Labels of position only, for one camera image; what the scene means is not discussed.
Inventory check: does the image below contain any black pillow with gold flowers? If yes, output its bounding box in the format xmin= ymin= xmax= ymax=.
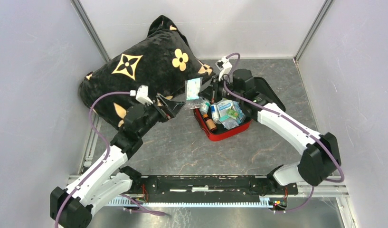
xmin=78 ymin=15 xmax=216 ymax=130

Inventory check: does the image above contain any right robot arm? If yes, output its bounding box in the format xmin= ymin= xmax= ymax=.
xmin=200 ymin=69 xmax=344 ymax=194

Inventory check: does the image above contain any white bottle green label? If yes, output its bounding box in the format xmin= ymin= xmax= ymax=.
xmin=199 ymin=100 xmax=210 ymax=115

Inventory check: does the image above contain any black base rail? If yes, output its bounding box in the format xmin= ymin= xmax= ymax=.
xmin=126 ymin=175 xmax=299 ymax=203

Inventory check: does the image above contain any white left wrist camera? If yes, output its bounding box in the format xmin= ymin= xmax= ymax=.
xmin=130 ymin=85 xmax=153 ymax=105

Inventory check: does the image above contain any small green packet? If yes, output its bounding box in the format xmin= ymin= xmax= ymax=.
xmin=226 ymin=108 xmax=239 ymax=120

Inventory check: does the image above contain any red medicine kit case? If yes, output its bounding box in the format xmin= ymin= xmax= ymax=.
xmin=193 ymin=77 xmax=286 ymax=142

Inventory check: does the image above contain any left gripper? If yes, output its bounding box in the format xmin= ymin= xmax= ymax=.
xmin=138 ymin=94 xmax=185 ymax=137

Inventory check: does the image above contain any brown bottle orange cap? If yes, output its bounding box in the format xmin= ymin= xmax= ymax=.
xmin=203 ymin=114 xmax=217 ymax=132

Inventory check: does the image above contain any white bottle blue label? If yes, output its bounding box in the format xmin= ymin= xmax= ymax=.
xmin=210 ymin=104 xmax=220 ymax=122

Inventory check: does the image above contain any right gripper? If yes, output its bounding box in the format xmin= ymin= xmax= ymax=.
xmin=198 ymin=75 xmax=243 ymax=104

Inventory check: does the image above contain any teal plaster packet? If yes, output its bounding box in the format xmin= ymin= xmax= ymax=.
xmin=185 ymin=77 xmax=202 ymax=100

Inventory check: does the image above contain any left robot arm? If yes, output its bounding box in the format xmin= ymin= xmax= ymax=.
xmin=50 ymin=96 xmax=185 ymax=228

